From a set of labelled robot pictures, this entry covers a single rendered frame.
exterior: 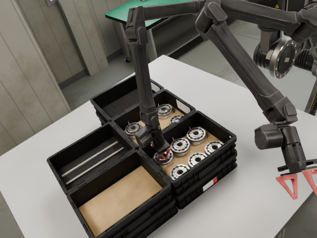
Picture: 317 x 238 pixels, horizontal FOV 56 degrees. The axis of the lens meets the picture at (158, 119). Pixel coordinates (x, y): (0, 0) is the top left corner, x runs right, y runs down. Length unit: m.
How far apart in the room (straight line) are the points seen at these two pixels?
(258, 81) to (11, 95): 2.43
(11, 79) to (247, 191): 2.22
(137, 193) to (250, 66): 0.81
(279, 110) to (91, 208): 0.96
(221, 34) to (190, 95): 1.19
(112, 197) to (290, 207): 0.82
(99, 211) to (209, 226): 0.51
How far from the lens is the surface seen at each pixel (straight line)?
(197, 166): 1.37
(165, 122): 1.75
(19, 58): 2.93
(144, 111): 1.33
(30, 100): 3.09
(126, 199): 1.46
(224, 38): 0.98
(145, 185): 1.48
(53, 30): 3.88
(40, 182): 1.94
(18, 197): 1.95
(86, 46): 3.98
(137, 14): 1.26
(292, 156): 0.94
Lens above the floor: 1.99
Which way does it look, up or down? 40 degrees down
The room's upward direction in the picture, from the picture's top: 15 degrees counter-clockwise
